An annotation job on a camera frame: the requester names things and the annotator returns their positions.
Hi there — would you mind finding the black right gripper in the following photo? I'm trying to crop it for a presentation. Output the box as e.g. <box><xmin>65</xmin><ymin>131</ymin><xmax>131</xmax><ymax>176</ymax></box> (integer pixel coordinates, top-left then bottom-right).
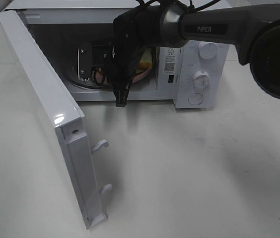
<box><xmin>104</xmin><ymin>9</ymin><xmax>162</xmax><ymax>107</ymax></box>

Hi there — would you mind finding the pink round plate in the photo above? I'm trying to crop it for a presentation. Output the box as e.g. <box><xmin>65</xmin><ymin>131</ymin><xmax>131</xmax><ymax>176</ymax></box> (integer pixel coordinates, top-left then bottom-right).
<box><xmin>92</xmin><ymin>68</ymin><xmax>152</xmax><ymax>86</ymax></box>

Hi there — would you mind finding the round door release button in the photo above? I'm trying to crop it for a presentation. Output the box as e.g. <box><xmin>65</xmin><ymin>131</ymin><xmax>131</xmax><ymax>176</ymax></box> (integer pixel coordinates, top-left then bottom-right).
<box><xmin>188</xmin><ymin>93</ymin><xmax>204</xmax><ymax>105</ymax></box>

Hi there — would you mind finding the white timer knob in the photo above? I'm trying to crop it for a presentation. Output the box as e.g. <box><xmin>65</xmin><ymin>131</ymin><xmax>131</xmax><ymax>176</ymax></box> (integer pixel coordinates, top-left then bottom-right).
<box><xmin>192</xmin><ymin>70</ymin><xmax>210</xmax><ymax>90</ymax></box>

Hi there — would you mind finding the white microwave oven body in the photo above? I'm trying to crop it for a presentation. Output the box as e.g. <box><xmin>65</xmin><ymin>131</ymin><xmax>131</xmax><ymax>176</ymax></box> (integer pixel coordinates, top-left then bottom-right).
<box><xmin>0</xmin><ymin>0</ymin><xmax>228</xmax><ymax>109</ymax></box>

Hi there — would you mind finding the white warning label sticker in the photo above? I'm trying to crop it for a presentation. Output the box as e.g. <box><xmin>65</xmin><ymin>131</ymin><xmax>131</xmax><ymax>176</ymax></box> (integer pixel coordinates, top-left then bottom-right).
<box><xmin>163</xmin><ymin>48</ymin><xmax>176</xmax><ymax>73</ymax></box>

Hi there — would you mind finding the upper white round knob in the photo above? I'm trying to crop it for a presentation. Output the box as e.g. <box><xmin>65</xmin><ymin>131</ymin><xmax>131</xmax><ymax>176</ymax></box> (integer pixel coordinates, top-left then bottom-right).
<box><xmin>198</xmin><ymin>42</ymin><xmax>218</xmax><ymax>60</ymax></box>

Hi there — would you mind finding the white microwave door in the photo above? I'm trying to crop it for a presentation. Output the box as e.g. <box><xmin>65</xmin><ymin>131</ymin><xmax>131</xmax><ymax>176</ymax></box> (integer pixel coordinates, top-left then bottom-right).
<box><xmin>0</xmin><ymin>10</ymin><xmax>112</xmax><ymax>229</ymax></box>

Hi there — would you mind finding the glass microwave turntable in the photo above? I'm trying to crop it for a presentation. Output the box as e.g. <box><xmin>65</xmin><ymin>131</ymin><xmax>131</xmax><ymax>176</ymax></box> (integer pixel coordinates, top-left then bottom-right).
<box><xmin>65</xmin><ymin>71</ymin><xmax>155</xmax><ymax>91</ymax></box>

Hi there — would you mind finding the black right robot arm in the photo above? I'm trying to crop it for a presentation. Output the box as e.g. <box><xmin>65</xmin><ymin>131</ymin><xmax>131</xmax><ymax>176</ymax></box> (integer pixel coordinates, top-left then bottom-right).
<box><xmin>103</xmin><ymin>0</ymin><xmax>280</xmax><ymax>107</ymax></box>

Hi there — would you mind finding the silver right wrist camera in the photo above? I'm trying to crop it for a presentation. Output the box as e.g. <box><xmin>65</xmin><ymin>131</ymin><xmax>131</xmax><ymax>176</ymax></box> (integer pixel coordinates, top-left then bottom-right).
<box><xmin>77</xmin><ymin>41</ymin><xmax>93</xmax><ymax>81</ymax></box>

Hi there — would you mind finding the sandwich with toast bread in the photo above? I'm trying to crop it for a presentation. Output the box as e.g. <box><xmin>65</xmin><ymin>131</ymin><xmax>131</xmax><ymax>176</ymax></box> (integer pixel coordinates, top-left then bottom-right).
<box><xmin>137</xmin><ymin>48</ymin><xmax>153</xmax><ymax>70</ymax></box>

